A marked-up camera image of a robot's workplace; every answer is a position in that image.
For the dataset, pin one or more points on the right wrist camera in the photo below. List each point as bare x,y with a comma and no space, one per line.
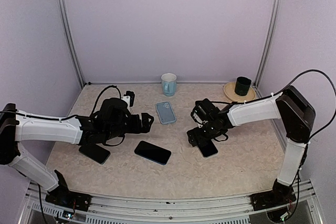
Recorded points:
205,111

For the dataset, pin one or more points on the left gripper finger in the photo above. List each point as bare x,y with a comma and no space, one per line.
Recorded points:
147,118
146,127

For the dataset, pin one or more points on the light blue mug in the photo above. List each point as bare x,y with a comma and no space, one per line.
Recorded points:
168,81

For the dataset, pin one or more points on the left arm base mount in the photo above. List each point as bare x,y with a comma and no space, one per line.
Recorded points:
62,196

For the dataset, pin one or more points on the black phone white edge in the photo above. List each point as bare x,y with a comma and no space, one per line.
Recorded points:
207,149

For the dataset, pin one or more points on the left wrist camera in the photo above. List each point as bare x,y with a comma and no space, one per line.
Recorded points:
129,98

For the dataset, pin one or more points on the aluminium frame post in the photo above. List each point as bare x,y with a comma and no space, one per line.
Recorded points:
267,45
70,42

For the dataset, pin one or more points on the light blue phone case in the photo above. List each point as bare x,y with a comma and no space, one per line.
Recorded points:
165,113

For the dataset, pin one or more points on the black phone blue edge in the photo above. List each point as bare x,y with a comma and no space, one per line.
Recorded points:
152,152

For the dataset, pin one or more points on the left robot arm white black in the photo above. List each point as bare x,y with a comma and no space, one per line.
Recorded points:
112,120

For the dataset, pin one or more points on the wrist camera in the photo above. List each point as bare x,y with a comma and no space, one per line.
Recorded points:
129,98
205,111

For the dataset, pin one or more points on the left aluminium frame post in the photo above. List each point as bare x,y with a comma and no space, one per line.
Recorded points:
70,42

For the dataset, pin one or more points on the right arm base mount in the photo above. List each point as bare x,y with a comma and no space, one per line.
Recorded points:
279,195

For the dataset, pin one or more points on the right aluminium frame post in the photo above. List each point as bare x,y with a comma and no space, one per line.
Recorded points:
267,45

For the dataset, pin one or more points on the dark green cup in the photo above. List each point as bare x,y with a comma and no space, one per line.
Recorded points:
243,85

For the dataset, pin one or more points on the beige plate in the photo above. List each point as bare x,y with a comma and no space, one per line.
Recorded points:
231,95

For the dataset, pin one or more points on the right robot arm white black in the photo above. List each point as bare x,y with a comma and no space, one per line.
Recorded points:
287,105

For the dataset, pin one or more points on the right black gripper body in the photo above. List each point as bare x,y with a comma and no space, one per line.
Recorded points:
210,132

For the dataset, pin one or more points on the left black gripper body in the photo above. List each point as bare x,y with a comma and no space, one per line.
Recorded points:
134,128

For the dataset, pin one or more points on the black phone left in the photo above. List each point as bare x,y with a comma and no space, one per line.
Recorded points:
95,153

